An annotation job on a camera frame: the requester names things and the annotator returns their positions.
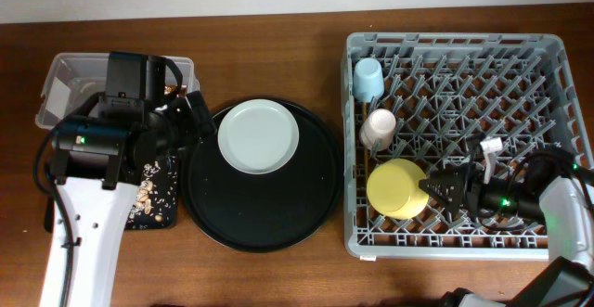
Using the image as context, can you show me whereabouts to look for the food scraps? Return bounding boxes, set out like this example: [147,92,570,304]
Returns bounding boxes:
[127,160,177,224]

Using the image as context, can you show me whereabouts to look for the black rectangular tray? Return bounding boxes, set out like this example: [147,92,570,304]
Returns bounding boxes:
[44,153,180,231]

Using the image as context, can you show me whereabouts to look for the gold snack wrapper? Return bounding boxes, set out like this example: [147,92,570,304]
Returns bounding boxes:
[164,84,187,97]

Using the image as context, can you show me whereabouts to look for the clear plastic bin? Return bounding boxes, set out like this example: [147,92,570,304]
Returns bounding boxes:
[36,52,200,130]

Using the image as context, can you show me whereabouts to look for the grey plate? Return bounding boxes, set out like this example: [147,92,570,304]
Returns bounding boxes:
[217,99,300,174]

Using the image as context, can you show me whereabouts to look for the pink cup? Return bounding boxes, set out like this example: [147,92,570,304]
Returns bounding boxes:
[359,109,396,151]

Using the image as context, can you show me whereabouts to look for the round black tray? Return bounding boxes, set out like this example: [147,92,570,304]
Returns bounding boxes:
[180,100,343,252]

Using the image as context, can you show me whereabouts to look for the white label on bin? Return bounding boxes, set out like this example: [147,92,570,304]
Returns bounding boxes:
[45,77,71,120]

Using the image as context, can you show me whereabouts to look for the yellow bowl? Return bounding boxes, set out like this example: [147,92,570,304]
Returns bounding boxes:
[366,159,429,220]

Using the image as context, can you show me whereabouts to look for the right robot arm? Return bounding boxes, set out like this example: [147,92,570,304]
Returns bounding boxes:
[419,134,593,306]

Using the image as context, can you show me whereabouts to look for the grey dishwasher rack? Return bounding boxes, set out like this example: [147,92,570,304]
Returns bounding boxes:
[341,32,593,261]

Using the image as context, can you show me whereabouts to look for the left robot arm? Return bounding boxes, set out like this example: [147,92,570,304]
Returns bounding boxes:
[33,52,215,306]

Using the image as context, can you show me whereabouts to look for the blue cup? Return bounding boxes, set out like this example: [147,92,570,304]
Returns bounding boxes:
[353,58,384,103]

